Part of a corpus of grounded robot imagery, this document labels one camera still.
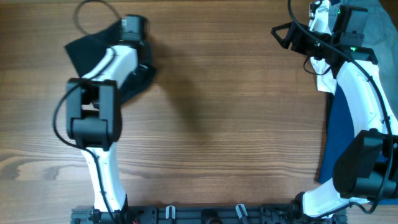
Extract black shorts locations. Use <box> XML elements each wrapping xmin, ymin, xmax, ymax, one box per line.
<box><xmin>65</xmin><ymin>15</ymin><xmax>157</xmax><ymax>104</ymax></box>

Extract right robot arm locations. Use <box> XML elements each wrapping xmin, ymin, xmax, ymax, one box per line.
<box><xmin>271</xmin><ymin>1</ymin><xmax>397</xmax><ymax>220</ymax></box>

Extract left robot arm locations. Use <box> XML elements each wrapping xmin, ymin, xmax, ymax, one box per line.
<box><xmin>64</xmin><ymin>14</ymin><xmax>157</xmax><ymax>223</ymax></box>

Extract white shirt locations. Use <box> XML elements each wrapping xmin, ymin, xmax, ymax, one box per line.
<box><xmin>310</xmin><ymin>57</ymin><xmax>337</xmax><ymax>95</ymax></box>

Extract light blue denim shorts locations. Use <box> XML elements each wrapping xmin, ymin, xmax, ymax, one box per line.
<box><xmin>328</xmin><ymin>0</ymin><xmax>397</xmax><ymax>115</ymax></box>

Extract blue cloth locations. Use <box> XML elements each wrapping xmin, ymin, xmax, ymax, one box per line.
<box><xmin>317</xmin><ymin>85</ymin><xmax>398</xmax><ymax>206</ymax></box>

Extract right black camera cable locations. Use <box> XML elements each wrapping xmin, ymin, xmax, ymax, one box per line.
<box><xmin>287</xmin><ymin>0</ymin><xmax>396</xmax><ymax>215</ymax></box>

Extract black camera cable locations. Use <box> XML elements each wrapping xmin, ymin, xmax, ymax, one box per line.
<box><xmin>287</xmin><ymin>0</ymin><xmax>396</xmax><ymax>215</ymax></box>
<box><xmin>52</xmin><ymin>0</ymin><xmax>122</xmax><ymax>224</ymax></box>

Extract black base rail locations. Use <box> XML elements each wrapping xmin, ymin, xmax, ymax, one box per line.
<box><xmin>70</xmin><ymin>204</ymin><xmax>348</xmax><ymax>224</ymax></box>

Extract left black camera cable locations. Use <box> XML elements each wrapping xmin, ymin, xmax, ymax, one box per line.
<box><xmin>52</xmin><ymin>0</ymin><xmax>122</xmax><ymax>224</ymax></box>

